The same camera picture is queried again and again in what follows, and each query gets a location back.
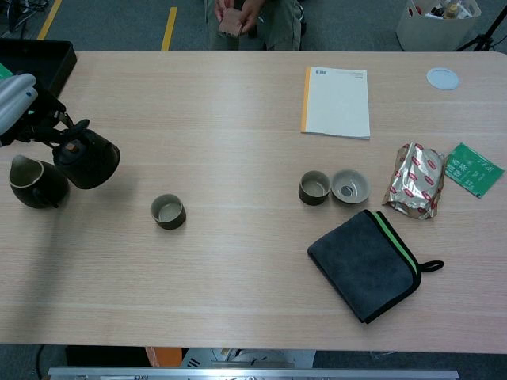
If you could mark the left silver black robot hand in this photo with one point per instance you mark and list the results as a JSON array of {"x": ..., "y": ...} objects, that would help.
[{"x": 16, "y": 99}]

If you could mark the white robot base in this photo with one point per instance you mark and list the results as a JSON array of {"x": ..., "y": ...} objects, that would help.
[{"x": 245, "y": 356}]

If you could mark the olive teacup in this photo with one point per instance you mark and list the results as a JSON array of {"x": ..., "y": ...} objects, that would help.
[{"x": 168, "y": 213}]

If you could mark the empty dark teacup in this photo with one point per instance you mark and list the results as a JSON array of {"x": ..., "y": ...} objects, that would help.
[{"x": 314, "y": 188}]

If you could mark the black rectangular tray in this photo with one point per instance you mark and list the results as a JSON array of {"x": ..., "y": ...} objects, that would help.
[{"x": 43, "y": 63}]

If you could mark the dark pitcher with grey inside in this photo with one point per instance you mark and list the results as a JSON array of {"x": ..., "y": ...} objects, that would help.
[{"x": 35, "y": 190}]

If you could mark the smartphone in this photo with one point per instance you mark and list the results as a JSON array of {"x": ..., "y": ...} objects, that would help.
[{"x": 231, "y": 23}]

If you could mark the seated person khaki trousers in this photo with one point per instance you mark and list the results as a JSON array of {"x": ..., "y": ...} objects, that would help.
[{"x": 281, "y": 23}]

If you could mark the orange base cover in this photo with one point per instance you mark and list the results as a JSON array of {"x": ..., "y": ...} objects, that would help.
[{"x": 166, "y": 356}]

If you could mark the white notebook with yellow spine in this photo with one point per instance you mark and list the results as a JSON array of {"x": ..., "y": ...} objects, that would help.
[{"x": 336, "y": 103}]

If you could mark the grey cloth with green stripe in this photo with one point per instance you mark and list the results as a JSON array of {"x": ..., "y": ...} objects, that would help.
[{"x": 364, "y": 265}]

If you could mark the silver foil pack red labels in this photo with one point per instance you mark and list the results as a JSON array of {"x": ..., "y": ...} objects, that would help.
[{"x": 414, "y": 182}]

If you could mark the white storage box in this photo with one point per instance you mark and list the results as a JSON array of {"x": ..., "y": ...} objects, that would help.
[{"x": 435, "y": 31}]

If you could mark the green tea packet white print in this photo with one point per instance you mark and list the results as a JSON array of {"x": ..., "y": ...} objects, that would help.
[{"x": 473, "y": 170}]

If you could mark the black tripod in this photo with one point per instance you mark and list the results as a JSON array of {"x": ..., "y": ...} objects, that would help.
[{"x": 481, "y": 39}]

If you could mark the aluminium profile rail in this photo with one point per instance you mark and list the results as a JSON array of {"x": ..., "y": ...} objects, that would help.
[{"x": 253, "y": 374}]

